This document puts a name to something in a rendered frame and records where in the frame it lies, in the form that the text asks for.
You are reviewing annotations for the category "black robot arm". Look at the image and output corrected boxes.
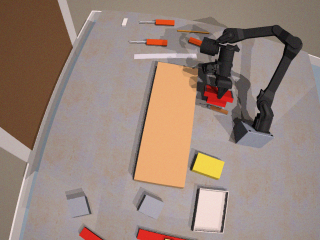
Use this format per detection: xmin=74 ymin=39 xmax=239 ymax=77
xmin=200 ymin=25 xmax=303 ymax=134

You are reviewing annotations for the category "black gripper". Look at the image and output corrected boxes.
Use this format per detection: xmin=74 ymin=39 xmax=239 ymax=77
xmin=214 ymin=58 xmax=233 ymax=99

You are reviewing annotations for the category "yellow rectangular block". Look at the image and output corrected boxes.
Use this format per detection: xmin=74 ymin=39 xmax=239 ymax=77
xmin=191 ymin=153 xmax=225 ymax=180

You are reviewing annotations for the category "white flat strip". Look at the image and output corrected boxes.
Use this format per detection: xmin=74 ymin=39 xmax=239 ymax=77
xmin=134 ymin=53 xmax=197 ymax=59

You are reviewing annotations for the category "orange rectangular floor panel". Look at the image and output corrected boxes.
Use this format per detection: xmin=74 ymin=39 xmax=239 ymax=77
xmin=134 ymin=62 xmax=198 ymax=189

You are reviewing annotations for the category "brown-handled awl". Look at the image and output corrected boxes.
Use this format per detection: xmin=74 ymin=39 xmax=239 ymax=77
xmin=200 ymin=103 xmax=228 ymax=115

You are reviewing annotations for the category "orange-handled awl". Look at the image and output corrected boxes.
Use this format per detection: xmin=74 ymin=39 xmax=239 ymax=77
xmin=139 ymin=19 xmax=175 ymax=26
xmin=129 ymin=39 xmax=168 ymax=46
xmin=189 ymin=37 xmax=202 ymax=46

